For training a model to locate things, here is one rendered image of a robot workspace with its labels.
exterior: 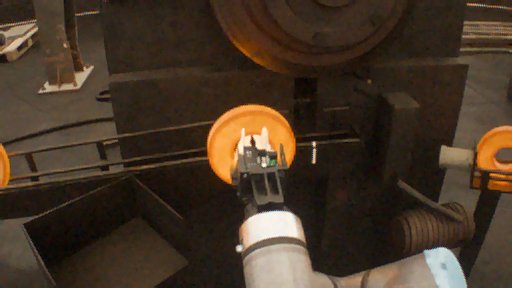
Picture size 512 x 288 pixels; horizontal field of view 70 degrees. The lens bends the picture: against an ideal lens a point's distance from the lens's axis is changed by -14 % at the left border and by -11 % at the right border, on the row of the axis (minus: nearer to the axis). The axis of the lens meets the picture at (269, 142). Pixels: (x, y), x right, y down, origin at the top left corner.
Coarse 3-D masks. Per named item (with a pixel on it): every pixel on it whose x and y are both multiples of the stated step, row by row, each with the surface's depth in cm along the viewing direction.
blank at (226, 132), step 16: (240, 112) 70; (256, 112) 70; (272, 112) 72; (224, 128) 71; (240, 128) 71; (256, 128) 72; (272, 128) 72; (288, 128) 73; (208, 144) 73; (224, 144) 72; (272, 144) 74; (288, 144) 74; (224, 160) 74; (288, 160) 76; (224, 176) 75
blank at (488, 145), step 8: (496, 128) 94; (504, 128) 92; (488, 136) 94; (496, 136) 93; (504, 136) 92; (480, 144) 96; (488, 144) 94; (496, 144) 93; (504, 144) 92; (480, 152) 96; (488, 152) 95; (480, 160) 97; (488, 160) 96; (488, 168) 97; (496, 168) 96; (504, 168) 96; (496, 176) 97; (504, 176) 96; (504, 184) 97
